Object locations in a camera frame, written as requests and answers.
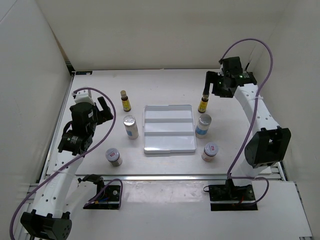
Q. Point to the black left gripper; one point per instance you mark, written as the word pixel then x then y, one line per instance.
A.
pixel 102 115

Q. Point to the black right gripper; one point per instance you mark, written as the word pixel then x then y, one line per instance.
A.
pixel 212 77

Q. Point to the brown sauce bottle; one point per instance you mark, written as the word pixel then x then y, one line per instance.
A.
pixel 203 104
pixel 125 101

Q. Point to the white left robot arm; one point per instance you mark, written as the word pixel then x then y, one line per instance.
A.
pixel 49 220

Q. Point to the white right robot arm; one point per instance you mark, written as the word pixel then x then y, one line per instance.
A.
pixel 268 141

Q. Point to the left tall silver-lid jar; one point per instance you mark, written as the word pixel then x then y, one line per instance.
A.
pixel 131 127

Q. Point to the tall silver-lid jar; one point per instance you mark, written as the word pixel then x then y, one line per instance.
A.
pixel 131 127
pixel 203 125

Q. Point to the right tall silver-lid jar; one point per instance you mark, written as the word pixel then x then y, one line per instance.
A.
pixel 203 125

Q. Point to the left blue corner label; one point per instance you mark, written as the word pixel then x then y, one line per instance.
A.
pixel 83 73

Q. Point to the left short white-lid jar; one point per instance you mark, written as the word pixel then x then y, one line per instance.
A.
pixel 113 156

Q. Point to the short white-lid jar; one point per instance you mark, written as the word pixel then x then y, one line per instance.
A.
pixel 210 150
pixel 113 156

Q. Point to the white tiered organizer tray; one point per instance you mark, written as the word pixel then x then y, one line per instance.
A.
pixel 169 129

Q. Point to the right short white-lid jar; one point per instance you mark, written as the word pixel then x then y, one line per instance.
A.
pixel 210 150

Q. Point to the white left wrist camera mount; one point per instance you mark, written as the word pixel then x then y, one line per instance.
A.
pixel 83 96

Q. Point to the aluminium left frame rail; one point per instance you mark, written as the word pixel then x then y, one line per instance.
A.
pixel 46 163

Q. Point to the aluminium frame rail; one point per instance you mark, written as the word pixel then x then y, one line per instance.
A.
pixel 46 163
pixel 278 168

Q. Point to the aluminium front rail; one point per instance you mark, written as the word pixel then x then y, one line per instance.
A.
pixel 202 177

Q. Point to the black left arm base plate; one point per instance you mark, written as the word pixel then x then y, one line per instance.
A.
pixel 108 196

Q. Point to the aluminium right frame rail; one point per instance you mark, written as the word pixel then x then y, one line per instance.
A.
pixel 278 168

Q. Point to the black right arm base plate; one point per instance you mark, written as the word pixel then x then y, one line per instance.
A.
pixel 230 198

